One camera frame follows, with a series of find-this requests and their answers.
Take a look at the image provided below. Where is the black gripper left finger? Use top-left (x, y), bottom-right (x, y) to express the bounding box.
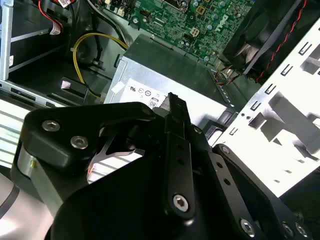
top-left (19, 91), bottom-right (198, 220)

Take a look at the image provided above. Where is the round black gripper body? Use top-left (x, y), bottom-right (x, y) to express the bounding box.
top-left (49, 149), bottom-right (241, 240)

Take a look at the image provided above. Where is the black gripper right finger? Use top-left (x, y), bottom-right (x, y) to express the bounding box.
top-left (186, 123), bottom-right (314, 240)

